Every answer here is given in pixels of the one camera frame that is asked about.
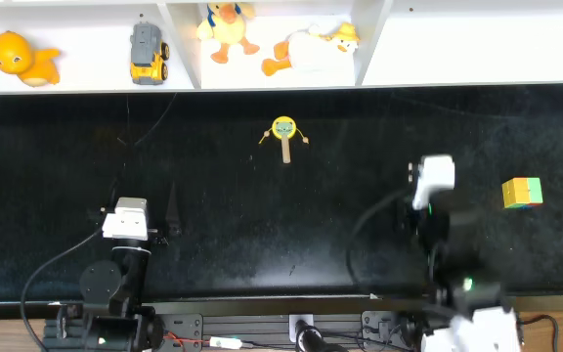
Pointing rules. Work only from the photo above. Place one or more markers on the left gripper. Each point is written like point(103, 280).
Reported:
point(158, 237)

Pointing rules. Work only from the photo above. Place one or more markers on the grey and yellow toy truck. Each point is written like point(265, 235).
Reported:
point(147, 54)

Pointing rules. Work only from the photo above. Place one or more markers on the orange toy dinosaur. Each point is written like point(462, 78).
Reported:
point(22, 56)

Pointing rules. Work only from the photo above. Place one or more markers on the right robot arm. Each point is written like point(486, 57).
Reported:
point(462, 244)

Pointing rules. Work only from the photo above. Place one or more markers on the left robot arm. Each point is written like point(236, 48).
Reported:
point(115, 283)

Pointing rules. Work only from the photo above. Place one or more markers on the yellow rattle drum toy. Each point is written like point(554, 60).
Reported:
point(284, 129)

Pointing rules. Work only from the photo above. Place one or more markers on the yellow plush duck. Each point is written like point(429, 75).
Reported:
point(230, 31)

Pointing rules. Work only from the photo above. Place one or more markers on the white plush duck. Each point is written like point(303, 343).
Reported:
point(313, 51)

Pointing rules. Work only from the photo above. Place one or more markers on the white shelf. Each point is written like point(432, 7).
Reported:
point(433, 49)

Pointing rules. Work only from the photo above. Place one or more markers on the many-coloured puzzle cube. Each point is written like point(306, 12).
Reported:
point(522, 193)

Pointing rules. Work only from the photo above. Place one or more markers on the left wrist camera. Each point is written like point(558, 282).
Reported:
point(126, 220)

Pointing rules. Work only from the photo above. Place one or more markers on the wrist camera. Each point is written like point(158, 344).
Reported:
point(435, 176)
point(126, 220)

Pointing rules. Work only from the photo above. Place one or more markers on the mounting rail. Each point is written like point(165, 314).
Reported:
point(262, 326)

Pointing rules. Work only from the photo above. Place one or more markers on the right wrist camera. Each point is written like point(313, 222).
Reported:
point(435, 176)

